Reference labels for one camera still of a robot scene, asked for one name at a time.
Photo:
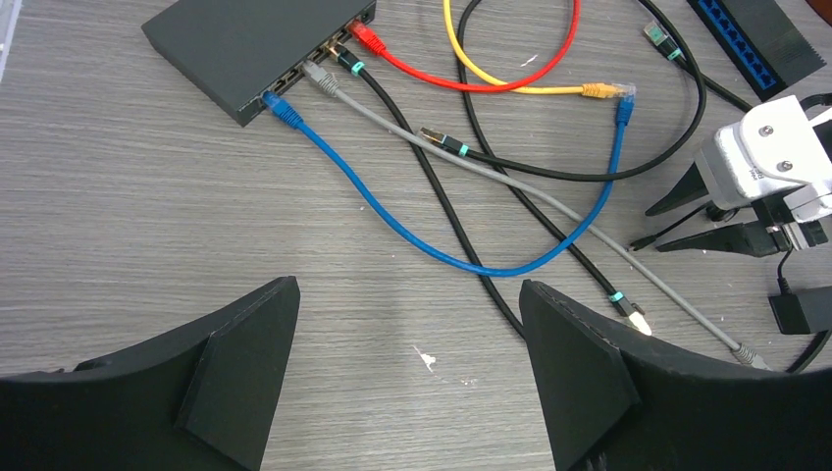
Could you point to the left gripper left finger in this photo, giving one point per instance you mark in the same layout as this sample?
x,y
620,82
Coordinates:
x,y
201,396

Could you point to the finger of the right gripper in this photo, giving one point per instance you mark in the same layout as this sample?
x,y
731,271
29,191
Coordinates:
x,y
752,239
690,188

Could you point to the dark grey network switch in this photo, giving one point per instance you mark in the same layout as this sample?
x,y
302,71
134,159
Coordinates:
x,y
236,51

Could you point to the black ethernet cable teal boot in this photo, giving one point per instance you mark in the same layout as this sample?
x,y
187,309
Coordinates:
x,y
625,308

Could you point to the small black blue switch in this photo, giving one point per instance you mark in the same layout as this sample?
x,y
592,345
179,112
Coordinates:
x,y
761,41

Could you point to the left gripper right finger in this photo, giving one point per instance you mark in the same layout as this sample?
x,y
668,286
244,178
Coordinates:
x,y
616,399

